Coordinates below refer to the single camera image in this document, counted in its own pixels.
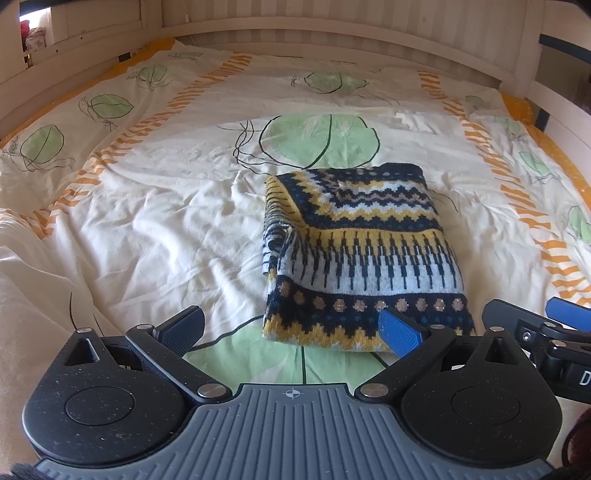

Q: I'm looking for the dark blue bed rail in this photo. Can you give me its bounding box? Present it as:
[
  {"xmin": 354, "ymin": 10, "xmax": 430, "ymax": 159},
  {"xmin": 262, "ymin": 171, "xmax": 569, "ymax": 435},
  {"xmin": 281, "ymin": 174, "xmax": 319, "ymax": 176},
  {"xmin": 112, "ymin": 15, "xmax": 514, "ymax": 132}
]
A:
[{"xmin": 538, "ymin": 32, "xmax": 591, "ymax": 55}]

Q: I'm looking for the floral cloth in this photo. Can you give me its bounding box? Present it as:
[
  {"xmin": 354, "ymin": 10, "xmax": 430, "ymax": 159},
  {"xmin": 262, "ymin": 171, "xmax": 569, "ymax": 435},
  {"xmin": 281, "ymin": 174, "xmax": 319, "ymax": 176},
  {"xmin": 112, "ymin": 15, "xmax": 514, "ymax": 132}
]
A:
[{"xmin": 21, "ymin": 21, "xmax": 48, "ymax": 54}]

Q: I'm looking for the white wooden bed frame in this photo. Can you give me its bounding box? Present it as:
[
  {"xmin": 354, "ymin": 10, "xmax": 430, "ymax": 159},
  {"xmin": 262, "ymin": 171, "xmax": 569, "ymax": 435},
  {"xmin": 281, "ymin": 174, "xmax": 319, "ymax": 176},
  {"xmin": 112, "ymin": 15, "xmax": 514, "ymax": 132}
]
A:
[{"xmin": 0, "ymin": 0, "xmax": 591, "ymax": 153}]

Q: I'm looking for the leaf printed duvet cover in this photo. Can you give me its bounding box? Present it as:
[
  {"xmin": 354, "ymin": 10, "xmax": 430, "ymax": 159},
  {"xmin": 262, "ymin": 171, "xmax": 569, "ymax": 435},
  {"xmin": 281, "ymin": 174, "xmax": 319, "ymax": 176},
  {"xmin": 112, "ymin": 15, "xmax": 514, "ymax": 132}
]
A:
[{"xmin": 0, "ymin": 39, "xmax": 591, "ymax": 462}]

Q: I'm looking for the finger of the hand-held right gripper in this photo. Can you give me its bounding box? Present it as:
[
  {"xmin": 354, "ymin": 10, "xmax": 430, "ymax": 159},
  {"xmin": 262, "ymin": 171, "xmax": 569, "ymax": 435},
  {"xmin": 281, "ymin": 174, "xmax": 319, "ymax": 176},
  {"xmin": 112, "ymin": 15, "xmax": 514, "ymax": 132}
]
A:
[
  {"xmin": 482, "ymin": 299, "xmax": 548, "ymax": 345},
  {"xmin": 540, "ymin": 296, "xmax": 591, "ymax": 356}
]

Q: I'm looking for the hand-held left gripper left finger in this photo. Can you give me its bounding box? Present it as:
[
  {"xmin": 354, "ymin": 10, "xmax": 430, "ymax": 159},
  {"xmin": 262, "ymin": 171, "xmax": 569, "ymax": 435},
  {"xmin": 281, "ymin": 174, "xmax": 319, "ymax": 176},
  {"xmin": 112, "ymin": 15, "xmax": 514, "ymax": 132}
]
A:
[{"xmin": 60, "ymin": 305, "xmax": 232, "ymax": 401}]

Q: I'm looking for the navy yellow patterned knit sweater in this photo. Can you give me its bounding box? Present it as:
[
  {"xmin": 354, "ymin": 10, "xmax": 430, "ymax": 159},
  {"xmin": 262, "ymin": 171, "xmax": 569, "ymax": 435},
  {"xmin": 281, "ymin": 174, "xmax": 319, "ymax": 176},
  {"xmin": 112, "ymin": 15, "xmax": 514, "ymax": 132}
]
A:
[{"xmin": 261, "ymin": 162, "xmax": 476, "ymax": 355}]

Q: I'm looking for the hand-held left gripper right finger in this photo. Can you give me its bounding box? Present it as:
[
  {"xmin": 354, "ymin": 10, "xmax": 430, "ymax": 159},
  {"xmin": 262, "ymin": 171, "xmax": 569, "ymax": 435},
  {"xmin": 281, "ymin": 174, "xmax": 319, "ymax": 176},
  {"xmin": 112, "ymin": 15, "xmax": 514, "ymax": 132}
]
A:
[{"xmin": 355, "ymin": 308, "xmax": 532, "ymax": 399}]

